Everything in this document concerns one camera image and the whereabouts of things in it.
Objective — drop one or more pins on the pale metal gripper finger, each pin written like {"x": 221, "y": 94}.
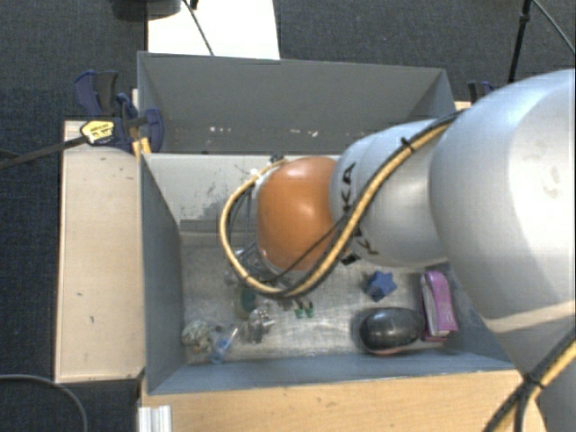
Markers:
{"x": 258, "y": 325}
{"x": 245, "y": 302}

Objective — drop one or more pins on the pale wood board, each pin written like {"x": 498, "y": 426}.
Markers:
{"x": 101, "y": 263}

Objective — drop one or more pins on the blue star block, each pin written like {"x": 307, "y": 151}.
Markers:
{"x": 380, "y": 285}

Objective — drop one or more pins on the clear blue plastic piece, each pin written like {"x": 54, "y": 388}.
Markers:
{"x": 222, "y": 345}

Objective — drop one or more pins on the grey metal bin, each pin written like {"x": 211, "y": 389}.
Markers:
{"x": 270, "y": 106}

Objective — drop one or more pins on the black oval ball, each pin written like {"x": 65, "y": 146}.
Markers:
{"x": 389, "y": 330}

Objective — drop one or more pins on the black cylinder on white bracket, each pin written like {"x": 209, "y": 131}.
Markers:
{"x": 349, "y": 258}

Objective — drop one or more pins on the mottled grey-green toy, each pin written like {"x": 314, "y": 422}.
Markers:
{"x": 198, "y": 333}

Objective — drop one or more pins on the purple and pink box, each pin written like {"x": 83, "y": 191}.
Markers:
{"x": 438, "y": 306}

